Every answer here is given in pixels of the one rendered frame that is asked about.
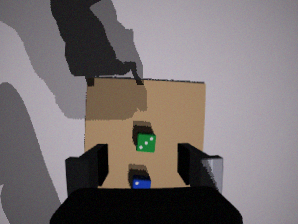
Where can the blue die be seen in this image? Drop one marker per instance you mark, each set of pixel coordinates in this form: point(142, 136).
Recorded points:
point(140, 181)

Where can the green die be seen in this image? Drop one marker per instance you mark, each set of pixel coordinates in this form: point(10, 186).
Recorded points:
point(145, 142)

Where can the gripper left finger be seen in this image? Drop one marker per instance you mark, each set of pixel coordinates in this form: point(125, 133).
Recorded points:
point(88, 170)

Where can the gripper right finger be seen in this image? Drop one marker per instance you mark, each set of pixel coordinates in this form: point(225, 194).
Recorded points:
point(197, 168)

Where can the tan flat mat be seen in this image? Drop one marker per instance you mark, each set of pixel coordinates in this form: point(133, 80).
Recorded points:
point(117, 109)

